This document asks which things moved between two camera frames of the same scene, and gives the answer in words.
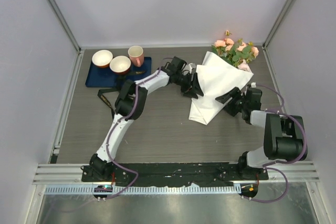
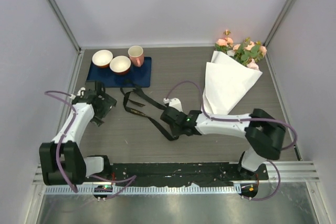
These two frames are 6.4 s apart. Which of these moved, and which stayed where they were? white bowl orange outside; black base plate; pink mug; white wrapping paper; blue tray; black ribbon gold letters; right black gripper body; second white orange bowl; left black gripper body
Moved: right black gripper body; white wrapping paper; black ribbon gold letters; left black gripper body
Stayed: black base plate; blue tray; white bowl orange outside; second white orange bowl; pink mug
